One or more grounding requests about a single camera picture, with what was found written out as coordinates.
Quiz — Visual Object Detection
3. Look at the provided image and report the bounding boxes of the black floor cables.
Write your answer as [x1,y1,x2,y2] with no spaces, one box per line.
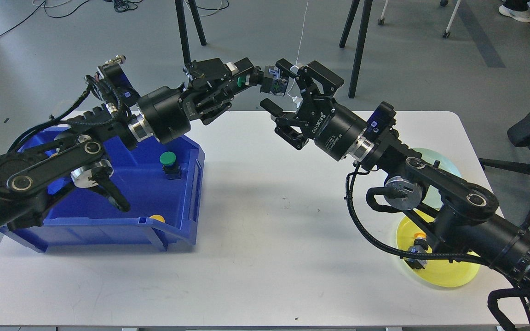
[0,0,229,74]

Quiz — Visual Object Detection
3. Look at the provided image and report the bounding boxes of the black tripod stand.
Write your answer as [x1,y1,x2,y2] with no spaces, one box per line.
[174,0,207,67]
[339,0,373,99]

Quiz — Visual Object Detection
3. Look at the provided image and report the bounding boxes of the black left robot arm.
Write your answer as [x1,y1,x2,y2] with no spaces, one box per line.
[0,55,266,229]

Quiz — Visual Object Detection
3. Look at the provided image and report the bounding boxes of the blue plastic bin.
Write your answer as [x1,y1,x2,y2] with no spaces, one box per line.
[0,136,205,253]

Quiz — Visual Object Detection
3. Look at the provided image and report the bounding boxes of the white shoe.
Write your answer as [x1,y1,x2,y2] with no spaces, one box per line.
[498,6,530,23]

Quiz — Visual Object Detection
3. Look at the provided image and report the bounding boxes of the black tripod stand right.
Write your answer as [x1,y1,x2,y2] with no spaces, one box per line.
[339,0,373,99]

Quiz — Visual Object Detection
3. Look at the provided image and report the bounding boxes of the light green plate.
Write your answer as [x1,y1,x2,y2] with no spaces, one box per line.
[412,147,462,210]

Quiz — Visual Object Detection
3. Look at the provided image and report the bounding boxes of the black tripod stand left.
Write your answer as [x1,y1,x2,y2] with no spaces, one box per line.
[174,0,207,67]

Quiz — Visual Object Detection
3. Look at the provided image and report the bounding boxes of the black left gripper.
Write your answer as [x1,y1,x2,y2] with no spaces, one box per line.
[137,58,264,144]

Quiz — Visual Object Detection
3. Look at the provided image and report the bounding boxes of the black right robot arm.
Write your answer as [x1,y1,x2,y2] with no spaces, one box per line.
[247,59,530,331]

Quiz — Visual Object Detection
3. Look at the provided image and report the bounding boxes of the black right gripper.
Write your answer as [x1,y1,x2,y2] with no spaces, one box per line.
[259,59,367,161]

